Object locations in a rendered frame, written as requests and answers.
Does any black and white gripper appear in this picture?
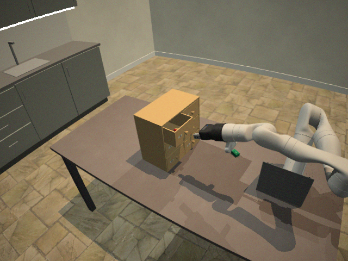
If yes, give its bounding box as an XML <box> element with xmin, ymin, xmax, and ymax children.
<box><xmin>193</xmin><ymin>123</ymin><xmax>238</xmax><ymax>153</ymax></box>

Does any wooden drawer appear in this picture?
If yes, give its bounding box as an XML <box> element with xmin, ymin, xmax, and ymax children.
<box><xmin>192</xmin><ymin>115</ymin><xmax>199</xmax><ymax>133</ymax></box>
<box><xmin>166</xmin><ymin>143</ymin><xmax>184</xmax><ymax>170</ymax></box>
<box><xmin>163</xmin><ymin>113</ymin><xmax>194</xmax><ymax>147</ymax></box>
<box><xmin>184</xmin><ymin>129</ymin><xmax>199</xmax><ymax>154</ymax></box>
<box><xmin>183</xmin><ymin>99</ymin><xmax>199</xmax><ymax>117</ymax></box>
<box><xmin>165</xmin><ymin>143</ymin><xmax>179</xmax><ymax>157</ymax></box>

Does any small brown wooden chest of drawers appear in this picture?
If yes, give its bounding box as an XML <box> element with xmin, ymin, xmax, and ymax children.
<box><xmin>134</xmin><ymin>89</ymin><xmax>200</xmax><ymax>172</ymax></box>

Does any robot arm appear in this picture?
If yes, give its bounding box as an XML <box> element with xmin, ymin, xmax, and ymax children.
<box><xmin>233</xmin><ymin>103</ymin><xmax>348</xmax><ymax>198</ymax></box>

